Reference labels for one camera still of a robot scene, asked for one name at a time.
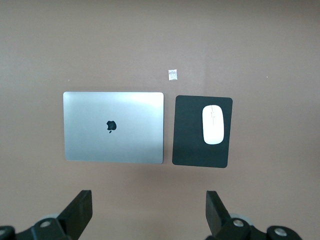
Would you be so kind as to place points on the grey closed laptop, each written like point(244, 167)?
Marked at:
point(100, 142)

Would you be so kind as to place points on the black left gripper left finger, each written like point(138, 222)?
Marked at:
point(75, 215)

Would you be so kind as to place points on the black mouse pad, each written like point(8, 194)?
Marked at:
point(187, 140)

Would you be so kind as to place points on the white computer mouse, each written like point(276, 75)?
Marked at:
point(213, 125)

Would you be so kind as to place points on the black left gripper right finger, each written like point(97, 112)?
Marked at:
point(220, 220)

